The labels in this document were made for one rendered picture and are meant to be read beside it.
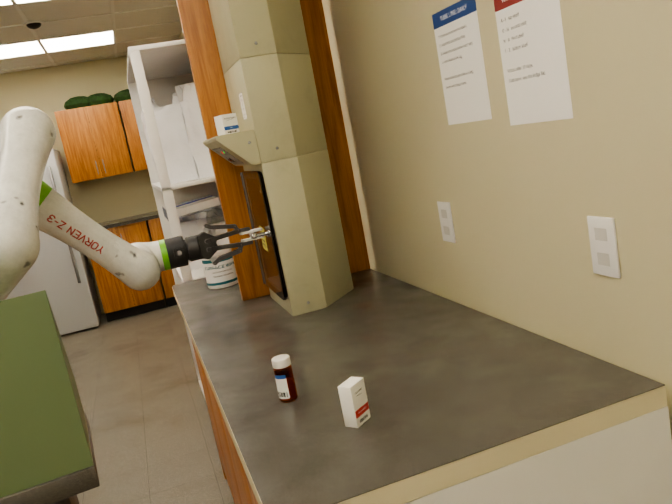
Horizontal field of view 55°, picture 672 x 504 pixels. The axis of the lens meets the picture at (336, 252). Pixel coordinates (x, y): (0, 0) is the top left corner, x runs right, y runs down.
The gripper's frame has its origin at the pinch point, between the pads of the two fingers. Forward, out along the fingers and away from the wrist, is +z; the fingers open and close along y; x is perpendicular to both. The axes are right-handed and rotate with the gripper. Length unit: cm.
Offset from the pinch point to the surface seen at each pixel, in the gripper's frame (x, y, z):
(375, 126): 3, 26, 48
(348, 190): 26, 5, 42
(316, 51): 24, 55, 40
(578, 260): -92, -10, 48
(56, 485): -76, -29, -57
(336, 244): -1.1, -9.0, 26.0
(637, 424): -114, -34, 38
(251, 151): -11.6, 24.8, 3.2
